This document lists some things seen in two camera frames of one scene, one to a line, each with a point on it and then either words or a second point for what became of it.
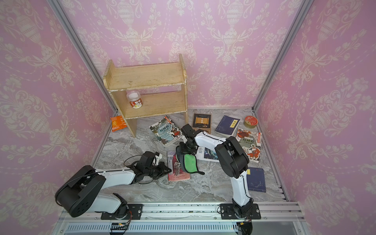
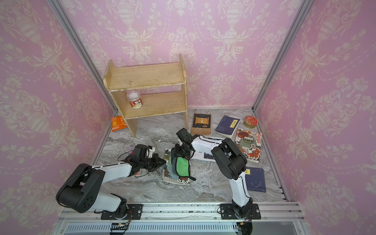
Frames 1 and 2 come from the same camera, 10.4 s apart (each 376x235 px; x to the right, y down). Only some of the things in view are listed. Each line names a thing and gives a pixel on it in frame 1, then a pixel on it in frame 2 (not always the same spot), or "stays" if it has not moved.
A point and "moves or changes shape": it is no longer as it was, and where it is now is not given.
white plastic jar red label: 134,98 stays
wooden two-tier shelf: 148,91 stays
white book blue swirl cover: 205,153 stays
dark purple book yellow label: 227,126 stays
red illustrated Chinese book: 251,142 stays
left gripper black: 163,167 -> 157,160
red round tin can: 250,122 stays
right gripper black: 182,150 stays
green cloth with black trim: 188,161 -> 180,165
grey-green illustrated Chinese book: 167,131 -> 168,175
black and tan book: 202,121 stays
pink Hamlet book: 176,173 moves or changes shape
